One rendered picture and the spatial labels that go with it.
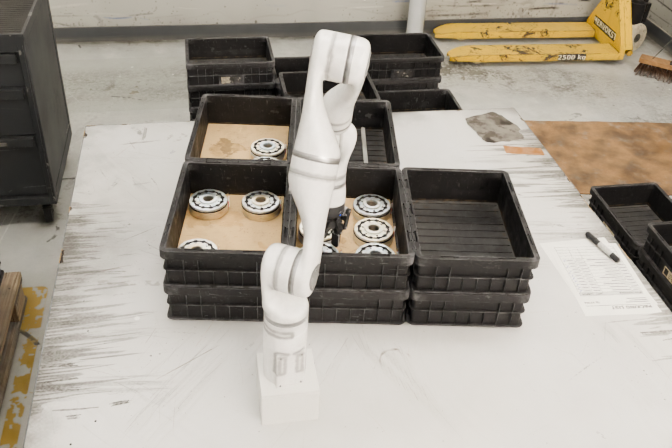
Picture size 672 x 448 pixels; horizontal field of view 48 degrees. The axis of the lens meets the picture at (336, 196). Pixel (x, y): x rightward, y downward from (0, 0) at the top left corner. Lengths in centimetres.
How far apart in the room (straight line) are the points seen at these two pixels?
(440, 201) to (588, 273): 46
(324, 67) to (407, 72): 223
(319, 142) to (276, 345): 44
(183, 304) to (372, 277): 47
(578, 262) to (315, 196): 105
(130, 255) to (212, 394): 56
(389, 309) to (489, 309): 25
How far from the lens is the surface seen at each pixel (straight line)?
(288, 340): 155
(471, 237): 204
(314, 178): 140
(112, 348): 190
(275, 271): 145
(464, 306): 191
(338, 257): 176
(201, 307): 190
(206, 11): 517
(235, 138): 239
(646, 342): 208
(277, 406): 167
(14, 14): 336
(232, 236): 198
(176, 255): 179
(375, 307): 188
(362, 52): 139
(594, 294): 216
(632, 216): 333
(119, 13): 519
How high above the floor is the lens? 204
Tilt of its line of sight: 35 degrees down
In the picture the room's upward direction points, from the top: 3 degrees clockwise
